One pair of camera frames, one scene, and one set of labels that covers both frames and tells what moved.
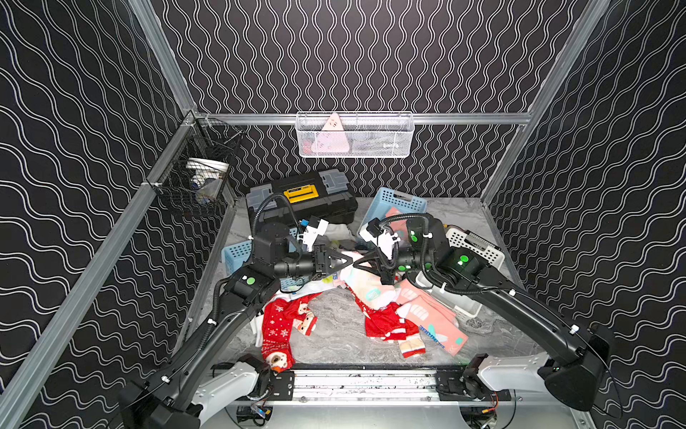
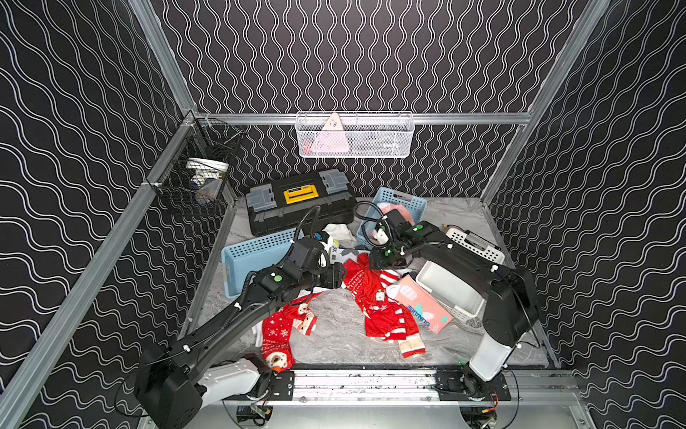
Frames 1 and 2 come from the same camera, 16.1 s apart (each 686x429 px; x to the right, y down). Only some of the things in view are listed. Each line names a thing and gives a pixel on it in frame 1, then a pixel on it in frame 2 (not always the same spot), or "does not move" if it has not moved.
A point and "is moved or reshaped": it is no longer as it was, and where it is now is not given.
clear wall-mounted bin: x=355 y=134 does not move
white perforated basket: x=466 y=305 does not move
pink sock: x=430 y=315 is moved or reshaped
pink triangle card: x=332 y=138 does not move
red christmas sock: x=383 y=323 is moved or reshaped
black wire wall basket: x=196 y=174 does not move
